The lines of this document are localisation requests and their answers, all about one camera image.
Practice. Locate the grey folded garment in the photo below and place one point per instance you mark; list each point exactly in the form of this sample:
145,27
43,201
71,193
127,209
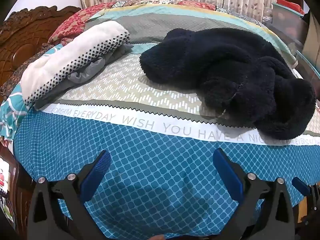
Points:
85,72

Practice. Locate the dark navy fleece sweater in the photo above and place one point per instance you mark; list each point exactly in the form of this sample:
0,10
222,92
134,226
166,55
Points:
225,62

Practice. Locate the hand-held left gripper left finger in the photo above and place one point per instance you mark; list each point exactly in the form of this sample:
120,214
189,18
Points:
96,175

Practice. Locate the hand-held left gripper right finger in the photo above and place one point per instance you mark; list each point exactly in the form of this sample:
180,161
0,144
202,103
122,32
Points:
228,177

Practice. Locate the cardboard box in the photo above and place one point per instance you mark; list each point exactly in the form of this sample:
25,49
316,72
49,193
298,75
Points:
312,37

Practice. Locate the carved wooden bed frame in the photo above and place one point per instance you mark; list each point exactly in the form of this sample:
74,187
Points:
27,35

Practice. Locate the clear storage box teal lid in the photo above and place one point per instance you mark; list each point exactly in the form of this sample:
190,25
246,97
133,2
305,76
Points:
285,22

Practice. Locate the patterned blue beige bedspread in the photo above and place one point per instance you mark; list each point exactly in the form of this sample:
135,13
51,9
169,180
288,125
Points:
150,155

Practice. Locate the teal white patterned pillow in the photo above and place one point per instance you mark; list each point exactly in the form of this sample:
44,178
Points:
12,110

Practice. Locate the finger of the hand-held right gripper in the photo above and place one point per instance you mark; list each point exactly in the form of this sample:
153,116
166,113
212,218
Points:
301,187

